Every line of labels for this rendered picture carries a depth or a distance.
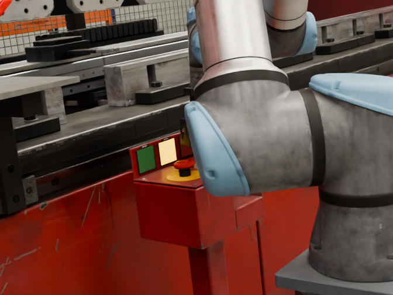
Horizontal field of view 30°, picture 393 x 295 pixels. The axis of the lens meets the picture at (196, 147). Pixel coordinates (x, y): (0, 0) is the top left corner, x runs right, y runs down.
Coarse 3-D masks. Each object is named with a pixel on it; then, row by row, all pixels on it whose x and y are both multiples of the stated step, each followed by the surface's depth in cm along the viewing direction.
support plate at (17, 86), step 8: (0, 80) 132; (8, 80) 130; (16, 80) 129; (24, 80) 127; (32, 80) 126; (40, 80) 124; (48, 80) 123; (56, 80) 122; (64, 80) 122; (72, 80) 123; (0, 88) 119; (8, 88) 117; (16, 88) 116; (24, 88) 116; (32, 88) 117; (40, 88) 118; (48, 88) 119; (0, 96) 112; (8, 96) 113; (16, 96) 115
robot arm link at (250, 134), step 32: (224, 0) 88; (256, 0) 89; (224, 32) 87; (256, 32) 87; (224, 64) 86; (256, 64) 85; (224, 96) 84; (256, 96) 83; (288, 96) 85; (192, 128) 83; (224, 128) 82; (256, 128) 82; (288, 128) 82; (224, 160) 82; (256, 160) 82; (288, 160) 82; (224, 192) 85; (256, 192) 86
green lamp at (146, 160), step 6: (138, 150) 140; (144, 150) 142; (150, 150) 143; (138, 156) 140; (144, 156) 142; (150, 156) 143; (138, 162) 141; (144, 162) 142; (150, 162) 143; (144, 168) 142; (150, 168) 143
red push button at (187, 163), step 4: (180, 160) 139; (184, 160) 138; (188, 160) 138; (176, 164) 137; (180, 164) 137; (184, 164) 136; (188, 164) 137; (192, 164) 137; (176, 168) 137; (180, 168) 137; (184, 168) 136; (188, 168) 137; (180, 172) 138; (184, 172) 137; (188, 172) 138; (180, 176) 138; (184, 176) 138
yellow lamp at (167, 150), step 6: (162, 144) 145; (168, 144) 147; (174, 144) 148; (162, 150) 146; (168, 150) 147; (174, 150) 148; (162, 156) 146; (168, 156) 147; (174, 156) 148; (162, 162) 146; (168, 162) 147
